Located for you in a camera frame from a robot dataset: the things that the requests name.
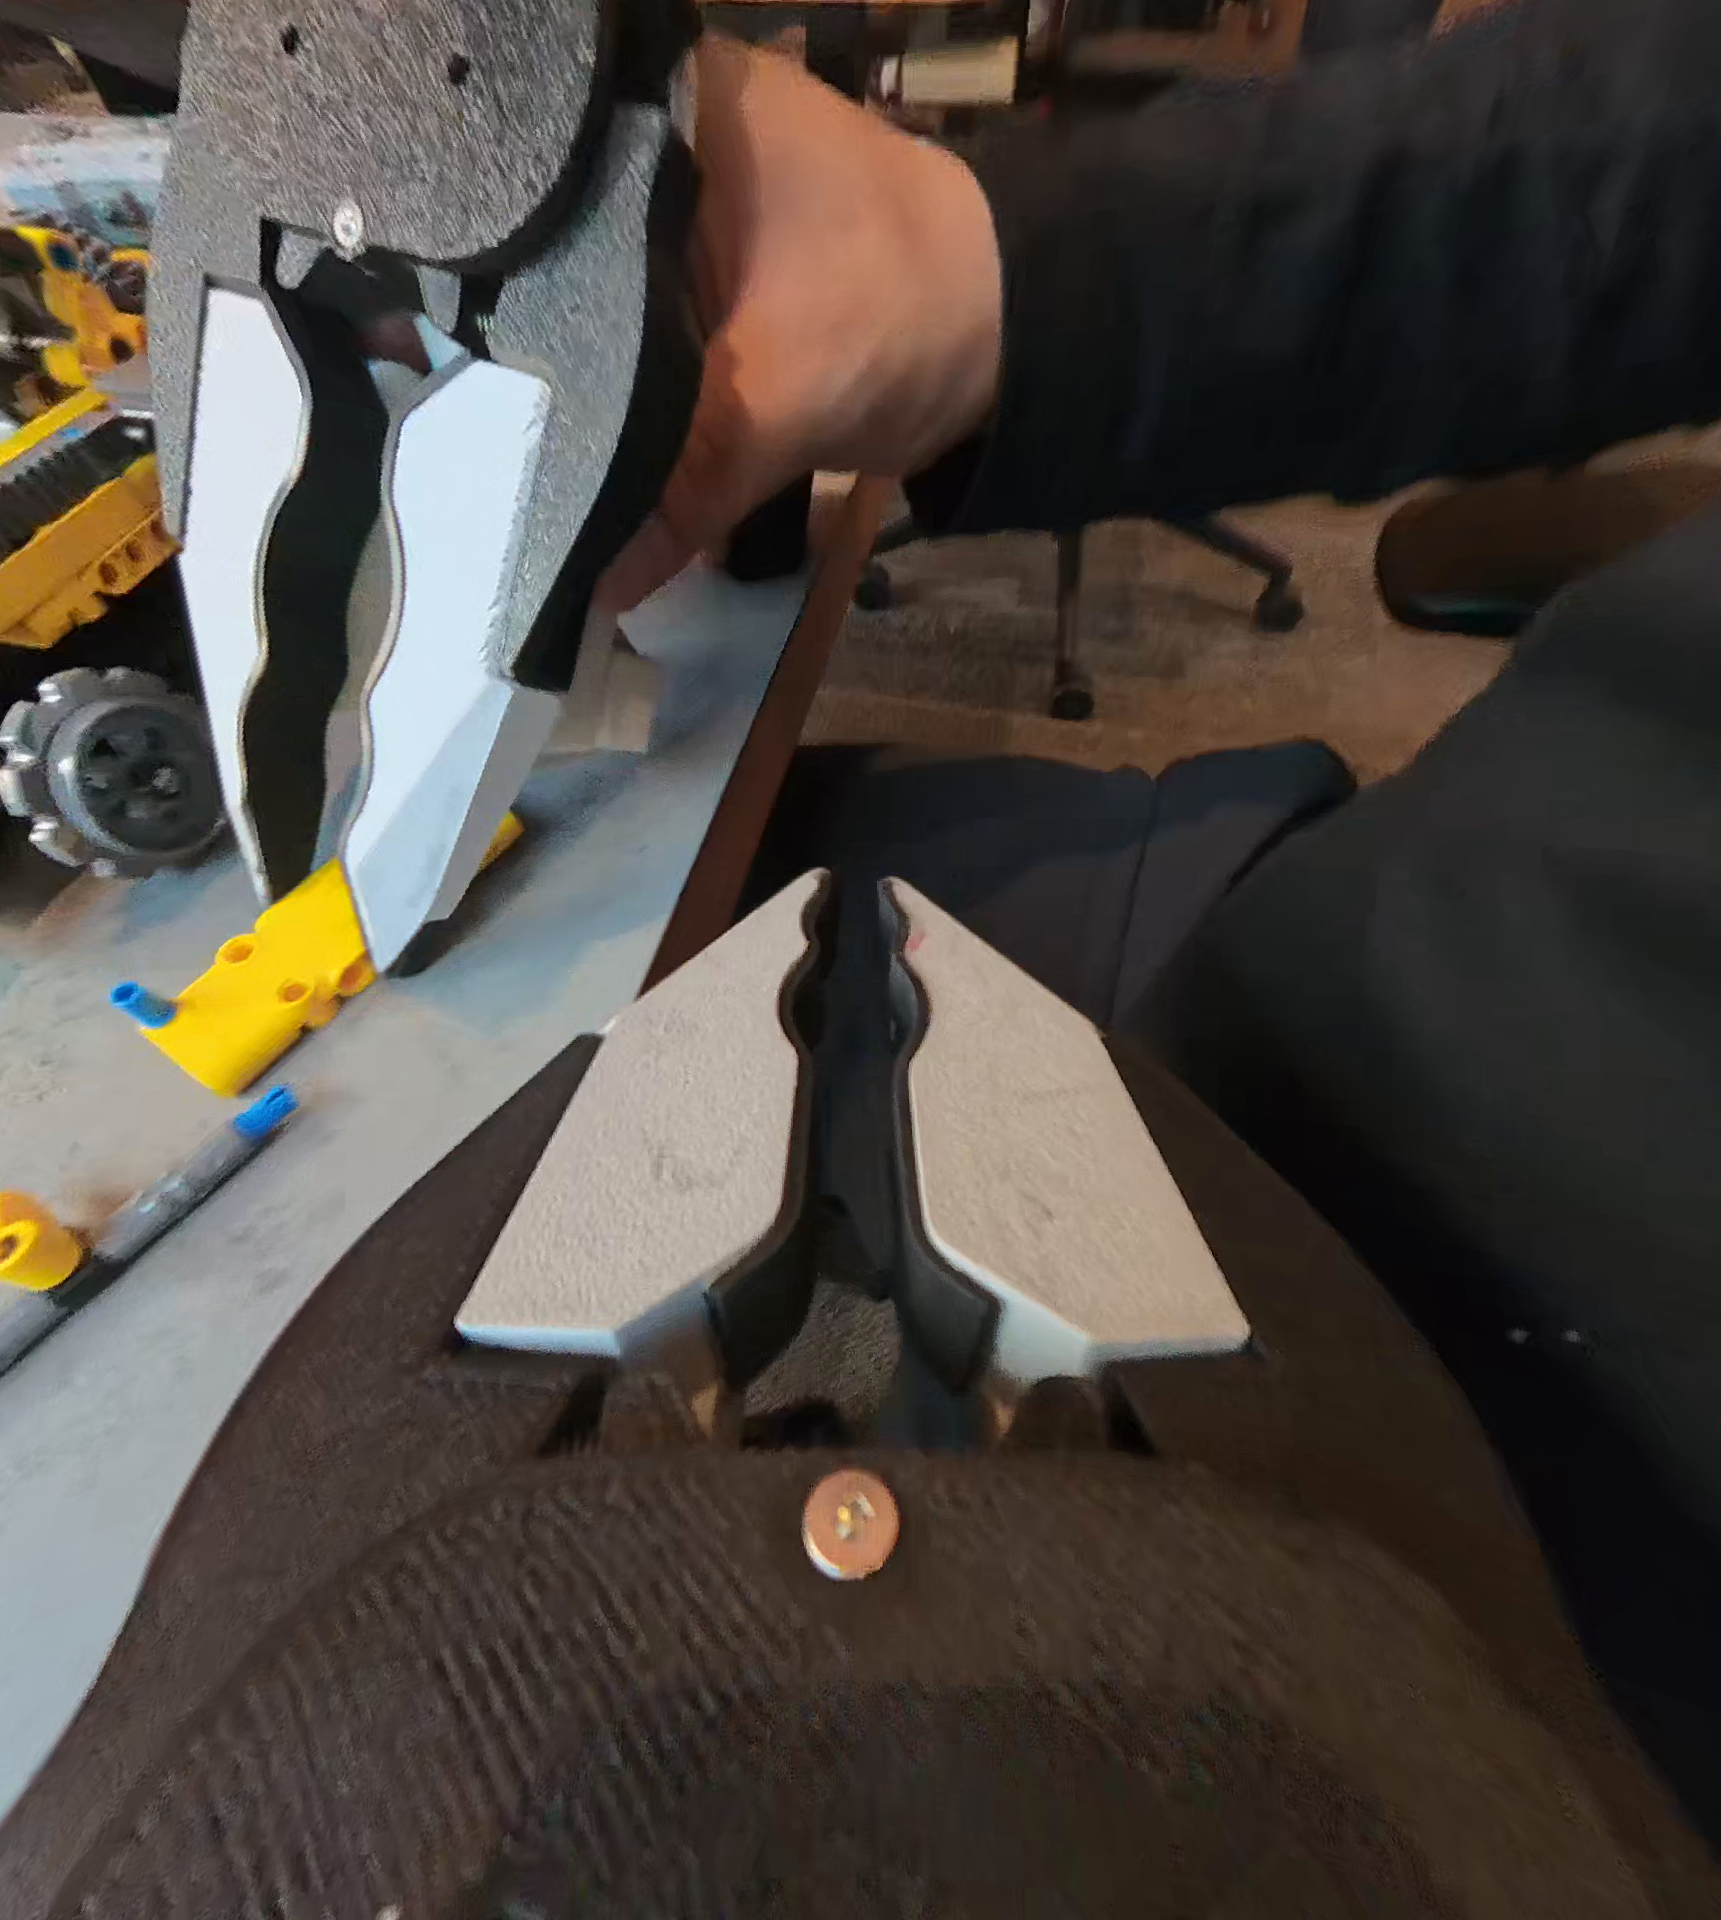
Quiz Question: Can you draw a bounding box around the yellow grey toy brick vehicle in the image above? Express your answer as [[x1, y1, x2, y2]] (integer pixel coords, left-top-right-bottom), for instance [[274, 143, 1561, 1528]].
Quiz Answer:
[[0, 210, 238, 963]]

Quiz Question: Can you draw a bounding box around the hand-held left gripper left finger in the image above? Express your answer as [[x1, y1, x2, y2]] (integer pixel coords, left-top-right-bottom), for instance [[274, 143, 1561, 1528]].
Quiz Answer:
[[453, 866, 834, 1390]]

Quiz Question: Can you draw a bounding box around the yellow rectangular brick block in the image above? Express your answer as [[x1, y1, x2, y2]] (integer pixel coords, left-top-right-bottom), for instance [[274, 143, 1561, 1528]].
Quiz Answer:
[[163, 807, 527, 1098]]

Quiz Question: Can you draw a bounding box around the grey axle with yellow cam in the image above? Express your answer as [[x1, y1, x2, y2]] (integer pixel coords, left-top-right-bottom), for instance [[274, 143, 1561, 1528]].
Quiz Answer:
[[0, 1084, 302, 1455]]

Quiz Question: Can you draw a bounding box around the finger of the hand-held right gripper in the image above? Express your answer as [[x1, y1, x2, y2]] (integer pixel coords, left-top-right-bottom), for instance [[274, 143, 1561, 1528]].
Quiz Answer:
[[180, 276, 353, 906], [335, 356, 564, 974]]

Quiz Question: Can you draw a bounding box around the black chair armrest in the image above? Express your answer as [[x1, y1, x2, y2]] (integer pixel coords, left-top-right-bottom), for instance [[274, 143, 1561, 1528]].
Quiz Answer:
[[1375, 476, 1566, 641]]

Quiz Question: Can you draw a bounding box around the person's black clothing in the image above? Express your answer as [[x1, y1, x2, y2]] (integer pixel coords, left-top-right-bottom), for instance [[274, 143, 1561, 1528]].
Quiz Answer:
[[754, 450, 1721, 1920]]

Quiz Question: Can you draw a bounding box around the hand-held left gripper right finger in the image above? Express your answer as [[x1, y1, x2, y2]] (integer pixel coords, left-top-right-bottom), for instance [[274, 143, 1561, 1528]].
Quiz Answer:
[[878, 877, 1252, 1395]]

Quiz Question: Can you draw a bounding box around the person's right forearm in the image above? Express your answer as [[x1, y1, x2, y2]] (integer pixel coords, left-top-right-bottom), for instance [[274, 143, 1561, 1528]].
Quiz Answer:
[[951, 0, 1721, 534]]

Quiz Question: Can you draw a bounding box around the black office chair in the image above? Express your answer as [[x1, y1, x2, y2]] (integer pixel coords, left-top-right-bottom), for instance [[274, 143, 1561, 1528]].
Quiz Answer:
[[853, 511, 1307, 727]]

